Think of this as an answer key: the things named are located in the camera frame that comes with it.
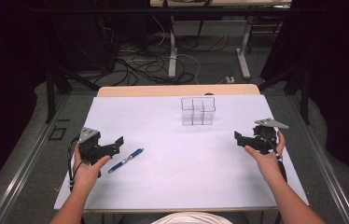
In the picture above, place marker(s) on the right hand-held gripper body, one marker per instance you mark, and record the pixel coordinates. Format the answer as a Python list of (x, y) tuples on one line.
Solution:
[(264, 140)]

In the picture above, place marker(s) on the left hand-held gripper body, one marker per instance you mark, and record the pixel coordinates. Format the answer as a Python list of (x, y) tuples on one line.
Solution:
[(92, 150)]

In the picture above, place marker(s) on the blue pen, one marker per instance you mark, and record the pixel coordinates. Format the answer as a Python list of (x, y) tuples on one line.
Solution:
[(126, 160)]

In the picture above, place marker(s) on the clear plastic organizer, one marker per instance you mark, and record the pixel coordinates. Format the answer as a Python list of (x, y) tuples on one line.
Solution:
[(198, 112)]

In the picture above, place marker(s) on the person's right hand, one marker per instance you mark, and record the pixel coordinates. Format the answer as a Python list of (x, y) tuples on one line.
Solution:
[(267, 163)]

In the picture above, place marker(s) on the person's left hand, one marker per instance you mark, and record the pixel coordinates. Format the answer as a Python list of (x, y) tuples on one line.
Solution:
[(85, 174)]

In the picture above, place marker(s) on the white power strip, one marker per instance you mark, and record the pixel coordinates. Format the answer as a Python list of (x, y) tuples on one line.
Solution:
[(230, 79)]

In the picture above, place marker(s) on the black metal stand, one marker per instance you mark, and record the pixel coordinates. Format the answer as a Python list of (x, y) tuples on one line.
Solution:
[(51, 93), (304, 93)]

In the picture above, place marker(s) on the wooden table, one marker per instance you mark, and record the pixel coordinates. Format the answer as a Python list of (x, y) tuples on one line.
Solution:
[(163, 90)]

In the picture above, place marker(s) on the white table sheet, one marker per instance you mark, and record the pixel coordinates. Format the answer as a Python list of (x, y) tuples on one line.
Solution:
[(178, 174)]

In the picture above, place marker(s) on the person's white shirt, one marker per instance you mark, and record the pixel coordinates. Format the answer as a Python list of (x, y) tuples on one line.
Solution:
[(191, 218)]

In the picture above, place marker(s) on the white-legged desk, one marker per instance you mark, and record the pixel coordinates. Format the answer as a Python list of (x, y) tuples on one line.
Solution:
[(172, 56)]

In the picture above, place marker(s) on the dark curtain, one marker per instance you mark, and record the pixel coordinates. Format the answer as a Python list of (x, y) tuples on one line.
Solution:
[(343, 77), (4, 77)]

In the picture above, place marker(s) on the black horizontal bar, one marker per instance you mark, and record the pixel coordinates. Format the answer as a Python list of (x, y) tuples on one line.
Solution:
[(101, 10)]

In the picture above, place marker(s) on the aluminium floor rail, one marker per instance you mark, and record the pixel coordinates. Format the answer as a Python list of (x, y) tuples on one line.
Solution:
[(23, 172), (328, 174)]

